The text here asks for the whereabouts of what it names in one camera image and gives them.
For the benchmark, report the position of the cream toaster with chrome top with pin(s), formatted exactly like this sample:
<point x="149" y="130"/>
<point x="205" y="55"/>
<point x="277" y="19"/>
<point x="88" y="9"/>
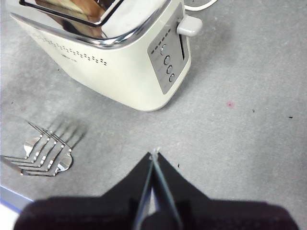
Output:
<point x="115" y="72"/>

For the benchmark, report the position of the brown toast bread slice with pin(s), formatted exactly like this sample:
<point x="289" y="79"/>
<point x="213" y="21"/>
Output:
<point x="92" y="9"/>

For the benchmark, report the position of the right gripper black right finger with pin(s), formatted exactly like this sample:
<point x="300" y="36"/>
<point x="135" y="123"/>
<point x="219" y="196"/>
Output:
<point x="216" y="215"/>

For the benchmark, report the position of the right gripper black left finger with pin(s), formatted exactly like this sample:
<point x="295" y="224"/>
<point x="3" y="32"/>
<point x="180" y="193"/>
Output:
<point x="96" y="213"/>

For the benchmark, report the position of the shiny metal bread rack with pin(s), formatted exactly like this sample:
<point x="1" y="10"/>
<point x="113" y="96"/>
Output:
<point x="48" y="155"/>

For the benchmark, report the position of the grey toaster lever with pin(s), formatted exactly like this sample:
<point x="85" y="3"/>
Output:
<point x="189" y="26"/>

